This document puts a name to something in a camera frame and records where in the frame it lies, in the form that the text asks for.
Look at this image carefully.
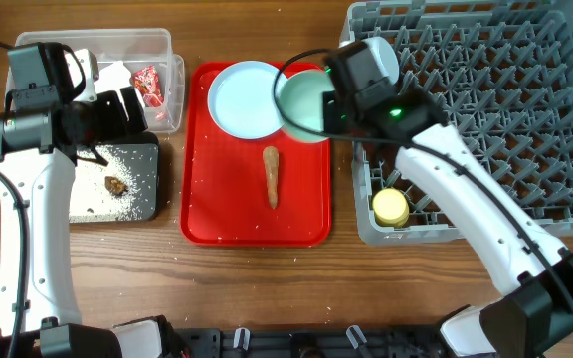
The mint green bowl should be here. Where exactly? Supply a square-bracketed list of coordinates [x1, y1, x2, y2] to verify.
[279, 70, 334, 132]

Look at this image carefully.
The dark food scrap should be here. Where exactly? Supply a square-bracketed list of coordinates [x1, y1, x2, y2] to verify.
[104, 176, 127, 197]

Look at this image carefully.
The light blue bowl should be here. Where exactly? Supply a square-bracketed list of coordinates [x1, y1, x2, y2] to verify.
[364, 37, 400, 85]

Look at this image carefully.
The brown carrot-like vegetable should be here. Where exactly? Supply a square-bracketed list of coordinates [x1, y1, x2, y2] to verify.
[263, 146, 279, 209]

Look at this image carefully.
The white rice pile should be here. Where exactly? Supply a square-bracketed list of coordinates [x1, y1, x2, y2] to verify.
[69, 145, 143, 224]

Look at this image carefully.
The light blue plate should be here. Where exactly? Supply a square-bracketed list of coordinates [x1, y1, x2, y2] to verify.
[207, 61, 287, 140]

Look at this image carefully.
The yellow plastic cup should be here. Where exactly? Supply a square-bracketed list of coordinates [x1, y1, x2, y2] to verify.
[371, 188, 410, 228]

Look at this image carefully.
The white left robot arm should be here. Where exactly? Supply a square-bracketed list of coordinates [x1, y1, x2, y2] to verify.
[0, 42, 189, 357]

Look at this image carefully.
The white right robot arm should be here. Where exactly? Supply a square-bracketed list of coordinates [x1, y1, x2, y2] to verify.
[323, 38, 573, 357]

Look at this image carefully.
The black waste tray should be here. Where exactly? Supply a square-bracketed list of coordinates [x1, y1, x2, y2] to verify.
[77, 133, 160, 222]

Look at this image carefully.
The grey dishwasher rack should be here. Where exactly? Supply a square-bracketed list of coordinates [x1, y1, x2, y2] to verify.
[340, 0, 573, 237]

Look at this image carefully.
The red snack wrapper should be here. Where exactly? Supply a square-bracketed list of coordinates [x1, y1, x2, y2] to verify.
[132, 65, 164, 108]

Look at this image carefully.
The white crumpled tissue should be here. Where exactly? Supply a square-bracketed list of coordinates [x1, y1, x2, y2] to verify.
[95, 61, 132, 94]

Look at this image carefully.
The clear plastic bin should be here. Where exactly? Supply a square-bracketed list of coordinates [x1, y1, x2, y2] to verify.
[15, 28, 185, 134]

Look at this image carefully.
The red plastic tray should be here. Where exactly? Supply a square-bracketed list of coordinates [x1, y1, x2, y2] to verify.
[179, 62, 332, 247]

